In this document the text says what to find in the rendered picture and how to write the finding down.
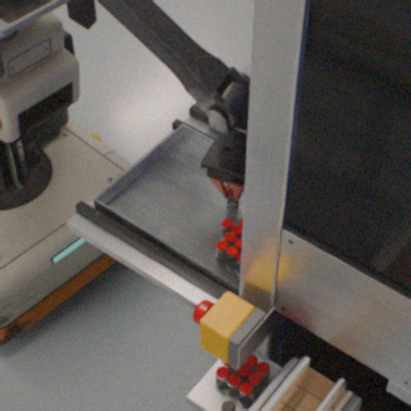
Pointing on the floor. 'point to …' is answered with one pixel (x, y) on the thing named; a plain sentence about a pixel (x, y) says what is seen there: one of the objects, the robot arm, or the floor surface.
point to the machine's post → (270, 149)
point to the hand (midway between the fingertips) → (232, 194)
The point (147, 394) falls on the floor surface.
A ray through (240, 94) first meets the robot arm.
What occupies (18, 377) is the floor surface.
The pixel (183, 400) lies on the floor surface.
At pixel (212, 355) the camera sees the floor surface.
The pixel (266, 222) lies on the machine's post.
